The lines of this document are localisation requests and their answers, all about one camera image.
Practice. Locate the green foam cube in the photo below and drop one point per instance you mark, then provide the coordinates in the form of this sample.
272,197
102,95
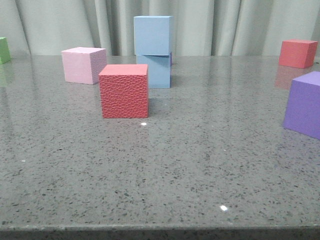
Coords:
4,51

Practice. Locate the grey-green curtain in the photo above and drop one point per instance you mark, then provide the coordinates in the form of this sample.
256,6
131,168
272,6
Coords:
201,27

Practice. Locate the pink foam cube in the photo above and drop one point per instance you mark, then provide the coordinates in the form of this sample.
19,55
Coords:
83,64

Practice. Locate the light blue foam cube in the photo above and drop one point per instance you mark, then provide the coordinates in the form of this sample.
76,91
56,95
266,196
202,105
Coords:
159,70
153,35

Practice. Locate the textured red foam cube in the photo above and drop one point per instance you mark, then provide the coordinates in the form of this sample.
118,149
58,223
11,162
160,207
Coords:
124,91

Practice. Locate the far red foam cube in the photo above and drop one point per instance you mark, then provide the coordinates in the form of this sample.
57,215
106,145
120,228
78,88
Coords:
298,53

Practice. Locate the near purple foam cube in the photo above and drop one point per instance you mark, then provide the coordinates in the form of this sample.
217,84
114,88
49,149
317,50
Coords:
303,106

